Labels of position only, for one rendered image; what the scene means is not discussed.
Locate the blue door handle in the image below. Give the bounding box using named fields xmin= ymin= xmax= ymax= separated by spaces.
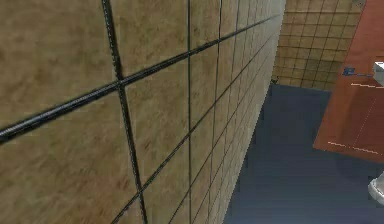
xmin=342 ymin=66 xmax=374 ymax=78

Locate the white box-shaped fixture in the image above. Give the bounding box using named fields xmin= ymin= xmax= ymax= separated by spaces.
xmin=371 ymin=61 xmax=384 ymax=88

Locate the grey-white rounded object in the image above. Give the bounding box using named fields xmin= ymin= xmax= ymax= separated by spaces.
xmin=367 ymin=174 xmax=384 ymax=206

